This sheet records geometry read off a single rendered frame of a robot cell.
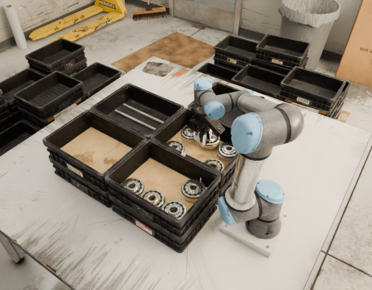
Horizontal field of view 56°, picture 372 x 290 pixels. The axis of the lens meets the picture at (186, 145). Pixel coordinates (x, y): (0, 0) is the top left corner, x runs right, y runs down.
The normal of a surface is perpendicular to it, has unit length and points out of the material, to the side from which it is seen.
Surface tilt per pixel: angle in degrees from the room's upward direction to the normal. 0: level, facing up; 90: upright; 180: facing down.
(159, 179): 0
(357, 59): 75
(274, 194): 9
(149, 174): 0
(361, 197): 0
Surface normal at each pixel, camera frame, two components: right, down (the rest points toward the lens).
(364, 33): -0.54, 0.40
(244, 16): -0.56, 0.56
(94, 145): 0.00, -0.73
